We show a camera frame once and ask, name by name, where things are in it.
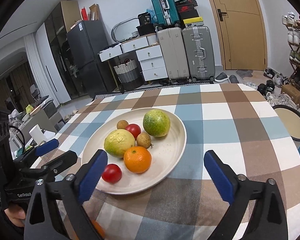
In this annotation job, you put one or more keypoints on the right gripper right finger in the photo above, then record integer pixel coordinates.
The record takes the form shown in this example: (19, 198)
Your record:
(268, 219)

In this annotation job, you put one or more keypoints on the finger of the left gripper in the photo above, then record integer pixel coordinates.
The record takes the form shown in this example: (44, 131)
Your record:
(51, 169)
(28, 158)

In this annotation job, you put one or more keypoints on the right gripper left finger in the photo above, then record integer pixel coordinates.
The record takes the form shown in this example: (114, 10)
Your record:
(43, 219)

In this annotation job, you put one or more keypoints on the orange mandarin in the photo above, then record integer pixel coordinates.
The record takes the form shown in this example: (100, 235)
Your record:
(137, 159)
(97, 229)

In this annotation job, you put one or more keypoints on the large red cherry tomato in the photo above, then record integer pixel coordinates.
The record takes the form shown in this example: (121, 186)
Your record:
(112, 174)

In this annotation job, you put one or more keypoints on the yellow guava fruit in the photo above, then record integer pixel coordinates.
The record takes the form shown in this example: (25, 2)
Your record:
(118, 142)

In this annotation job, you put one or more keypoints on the brown longan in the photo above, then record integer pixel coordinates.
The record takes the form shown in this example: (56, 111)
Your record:
(122, 124)
(144, 140)

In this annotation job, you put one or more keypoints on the small red cherry tomato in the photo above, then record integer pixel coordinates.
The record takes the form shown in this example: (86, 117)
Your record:
(134, 129)

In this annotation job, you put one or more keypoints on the green passion fruit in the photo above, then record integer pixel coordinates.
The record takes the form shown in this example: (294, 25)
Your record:
(156, 123)

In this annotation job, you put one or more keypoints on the person's left hand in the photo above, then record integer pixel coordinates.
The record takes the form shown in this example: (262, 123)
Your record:
(16, 215)

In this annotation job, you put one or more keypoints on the round stool beige top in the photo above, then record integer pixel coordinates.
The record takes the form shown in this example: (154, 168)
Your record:
(291, 120)

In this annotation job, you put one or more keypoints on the checkered tablecloth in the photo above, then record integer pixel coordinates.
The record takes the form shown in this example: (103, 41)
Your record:
(233, 120)

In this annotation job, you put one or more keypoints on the woven laundry basket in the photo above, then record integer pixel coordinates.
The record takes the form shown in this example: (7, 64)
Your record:
(128, 75)

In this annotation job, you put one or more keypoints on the black refrigerator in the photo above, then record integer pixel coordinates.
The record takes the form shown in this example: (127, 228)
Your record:
(86, 40)

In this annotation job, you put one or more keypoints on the white drawer desk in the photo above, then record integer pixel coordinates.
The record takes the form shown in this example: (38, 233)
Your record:
(148, 52)

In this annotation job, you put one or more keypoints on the beige suitcase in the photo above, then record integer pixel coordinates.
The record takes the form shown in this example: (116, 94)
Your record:
(173, 51)

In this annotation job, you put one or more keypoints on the silver suitcase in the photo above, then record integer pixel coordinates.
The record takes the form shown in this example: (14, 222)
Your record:
(199, 52)

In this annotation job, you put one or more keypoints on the wooden shoe rack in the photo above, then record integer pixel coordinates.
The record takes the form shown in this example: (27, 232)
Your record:
(292, 23)

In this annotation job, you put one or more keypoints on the teal suitcase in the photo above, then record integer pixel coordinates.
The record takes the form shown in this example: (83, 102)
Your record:
(166, 13)

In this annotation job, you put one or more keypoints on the stacked shoe boxes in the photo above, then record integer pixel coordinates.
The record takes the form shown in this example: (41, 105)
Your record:
(188, 13)

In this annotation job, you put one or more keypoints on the wooden door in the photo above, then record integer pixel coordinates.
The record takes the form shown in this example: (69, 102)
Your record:
(241, 34)

